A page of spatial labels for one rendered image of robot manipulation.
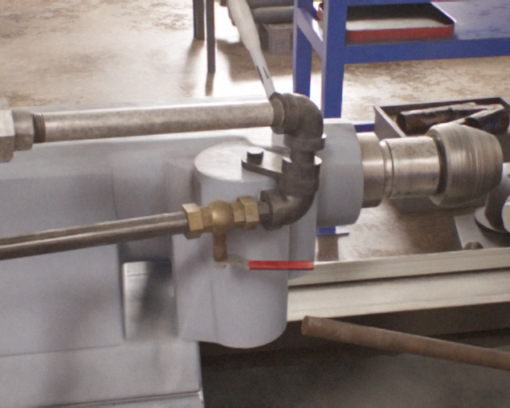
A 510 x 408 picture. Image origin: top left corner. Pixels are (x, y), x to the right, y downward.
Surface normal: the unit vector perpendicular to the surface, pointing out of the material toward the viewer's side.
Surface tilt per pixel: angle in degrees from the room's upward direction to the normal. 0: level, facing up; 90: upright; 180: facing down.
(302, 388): 21
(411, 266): 45
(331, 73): 90
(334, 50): 90
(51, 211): 81
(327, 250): 0
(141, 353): 62
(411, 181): 87
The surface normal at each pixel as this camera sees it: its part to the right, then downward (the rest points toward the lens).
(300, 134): -0.31, 0.30
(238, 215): 0.38, 0.06
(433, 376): 0.04, -0.84
